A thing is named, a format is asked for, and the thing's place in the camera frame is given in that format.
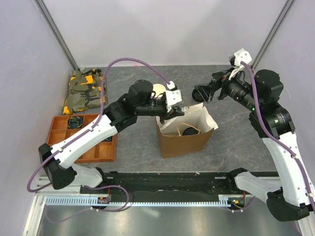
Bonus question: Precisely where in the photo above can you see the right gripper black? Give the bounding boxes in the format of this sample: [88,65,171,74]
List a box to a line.
[195,65,262,111]

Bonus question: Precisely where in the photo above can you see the black plastic cup lid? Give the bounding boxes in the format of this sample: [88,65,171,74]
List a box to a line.
[182,127,200,136]

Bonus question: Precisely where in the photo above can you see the brown paper bag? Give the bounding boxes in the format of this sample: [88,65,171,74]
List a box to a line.
[156,103,218,158]

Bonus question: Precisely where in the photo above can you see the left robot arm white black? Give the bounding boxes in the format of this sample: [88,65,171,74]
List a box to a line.
[38,80,185,193]

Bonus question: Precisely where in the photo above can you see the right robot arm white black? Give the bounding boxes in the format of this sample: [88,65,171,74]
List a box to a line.
[192,68,315,222]

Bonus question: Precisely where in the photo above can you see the stack of paper cups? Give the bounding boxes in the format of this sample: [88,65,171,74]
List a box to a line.
[152,84,166,99]

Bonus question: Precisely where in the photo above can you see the camouflage cloth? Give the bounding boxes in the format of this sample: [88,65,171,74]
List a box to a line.
[63,68,107,115]

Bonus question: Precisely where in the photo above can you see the orange wooden compartment tray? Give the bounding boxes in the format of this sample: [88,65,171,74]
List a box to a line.
[47,114,117,164]

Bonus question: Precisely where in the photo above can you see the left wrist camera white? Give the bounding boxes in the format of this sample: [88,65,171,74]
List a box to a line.
[165,89,182,112]

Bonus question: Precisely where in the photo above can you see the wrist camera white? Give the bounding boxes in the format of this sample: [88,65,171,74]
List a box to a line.
[165,89,182,112]
[228,48,252,80]

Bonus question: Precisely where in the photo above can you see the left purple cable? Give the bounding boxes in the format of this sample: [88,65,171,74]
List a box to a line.
[26,57,177,193]

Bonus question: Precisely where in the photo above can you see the purple cable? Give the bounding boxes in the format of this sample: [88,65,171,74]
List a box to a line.
[240,60,315,236]
[26,57,177,193]

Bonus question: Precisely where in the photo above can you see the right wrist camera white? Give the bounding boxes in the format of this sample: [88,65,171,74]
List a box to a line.
[228,48,252,80]

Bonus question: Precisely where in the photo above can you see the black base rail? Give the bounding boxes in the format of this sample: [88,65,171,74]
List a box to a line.
[80,172,247,205]

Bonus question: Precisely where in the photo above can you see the white slotted cable duct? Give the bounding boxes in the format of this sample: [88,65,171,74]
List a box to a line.
[45,196,231,207]

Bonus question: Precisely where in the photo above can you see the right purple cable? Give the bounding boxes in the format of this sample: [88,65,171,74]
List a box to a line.
[240,60,315,236]

